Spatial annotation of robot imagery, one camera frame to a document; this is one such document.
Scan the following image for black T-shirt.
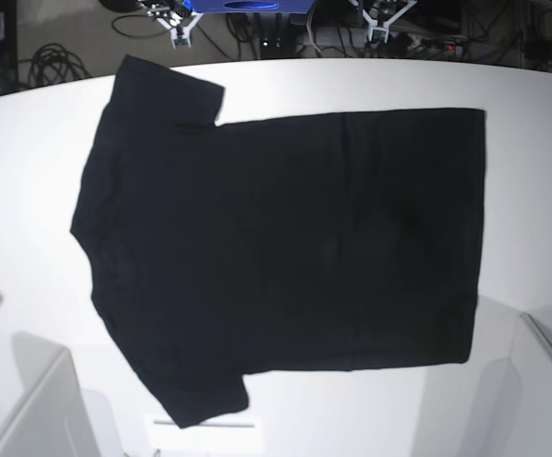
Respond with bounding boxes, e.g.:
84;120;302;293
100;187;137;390
70;57;486;428

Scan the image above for blue box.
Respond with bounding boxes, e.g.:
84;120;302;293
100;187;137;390
190;0;314;14

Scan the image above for black monitor stand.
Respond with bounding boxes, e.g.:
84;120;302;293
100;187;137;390
0;0;19;91

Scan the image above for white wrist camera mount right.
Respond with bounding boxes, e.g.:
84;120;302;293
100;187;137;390
137;0;204;49

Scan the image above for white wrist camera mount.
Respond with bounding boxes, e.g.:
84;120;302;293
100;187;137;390
350;0;418;44
137;0;204;49

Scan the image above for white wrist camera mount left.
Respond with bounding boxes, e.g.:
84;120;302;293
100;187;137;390
350;0;418;44

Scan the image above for coiled black cables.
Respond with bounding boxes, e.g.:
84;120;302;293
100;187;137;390
28;43;91;88

